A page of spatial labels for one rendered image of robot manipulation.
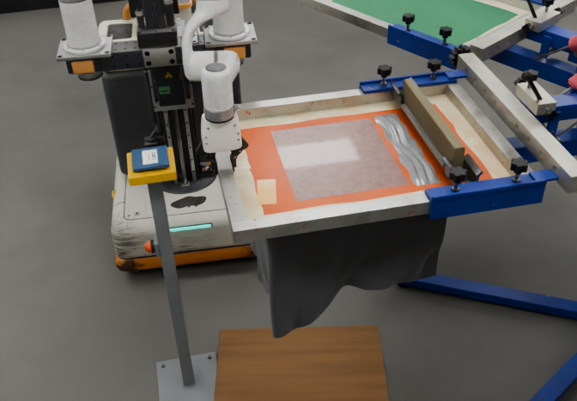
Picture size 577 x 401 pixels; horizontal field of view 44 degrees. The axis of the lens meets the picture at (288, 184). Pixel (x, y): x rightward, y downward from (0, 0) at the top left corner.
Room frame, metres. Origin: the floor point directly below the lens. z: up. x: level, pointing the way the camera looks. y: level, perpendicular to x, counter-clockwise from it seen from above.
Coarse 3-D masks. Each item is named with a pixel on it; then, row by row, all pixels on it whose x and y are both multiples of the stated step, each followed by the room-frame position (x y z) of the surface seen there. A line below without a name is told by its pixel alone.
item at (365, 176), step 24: (264, 168) 1.58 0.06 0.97; (288, 168) 1.58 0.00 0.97; (312, 168) 1.57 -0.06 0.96; (336, 168) 1.57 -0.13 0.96; (360, 168) 1.57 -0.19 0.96; (384, 168) 1.56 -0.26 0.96; (288, 192) 1.47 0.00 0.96; (312, 192) 1.47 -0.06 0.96; (336, 192) 1.46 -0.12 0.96; (360, 192) 1.46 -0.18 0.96; (384, 192) 1.46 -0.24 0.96; (408, 192) 1.46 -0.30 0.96
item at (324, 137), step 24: (312, 120) 1.82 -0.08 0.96; (336, 120) 1.82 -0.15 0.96; (360, 120) 1.81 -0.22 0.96; (408, 120) 1.81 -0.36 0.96; (264, 144) 1.70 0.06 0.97; (288, 144) 1.69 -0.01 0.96; (312, 144) 1.69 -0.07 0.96; (336, 144) 1.69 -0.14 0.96; (360, 144) 1.68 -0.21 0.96; (384, 144) 1.68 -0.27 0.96
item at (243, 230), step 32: (320, 96) 1.90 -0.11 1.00; (352, 96) 1.90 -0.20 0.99; (384, 96) 1.92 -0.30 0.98; (448, 96) 1.93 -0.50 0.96; (480, 128) 1.71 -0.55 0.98; (224, 160) 1.58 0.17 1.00; (224, 192) 1.43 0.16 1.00; (256, 224) 1.30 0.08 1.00; (288, 224) 1.30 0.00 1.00; (320, 224) 1.32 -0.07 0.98; (352, 224) 1.33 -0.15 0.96
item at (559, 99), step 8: (552, 96) 1.77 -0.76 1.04; (560, 96) 1.77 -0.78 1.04; (568, 96) 1.77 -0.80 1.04; (576, 96) 1.77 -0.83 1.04; (560, 104) 1.73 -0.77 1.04; (568, 104) 1.73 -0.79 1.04; (576, 104) 1.73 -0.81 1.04; (568, 112) 1.73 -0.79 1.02; (576, 112) 1.73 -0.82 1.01; (544, 120) 1.71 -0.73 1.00; (560, 120) 1.72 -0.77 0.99
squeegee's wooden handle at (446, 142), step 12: (408, 84) 1.84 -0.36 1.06; (408, 96) 1.82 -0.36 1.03; (420, 96) 1.76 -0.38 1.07; (420, 108) 1.73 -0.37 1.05; (432, 108) 1.69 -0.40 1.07; (420, 120) 1.72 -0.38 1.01; (432, 120) 1.64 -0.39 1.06; (444, 120) 1.63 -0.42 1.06; (432, 132) 1.63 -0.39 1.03; (444, 132) 1.57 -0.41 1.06; (444, 144) 1.55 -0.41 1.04; (456, 144) 1.51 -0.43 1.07; (444, 156) 1.54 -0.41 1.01; (456, 156) 1.50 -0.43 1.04
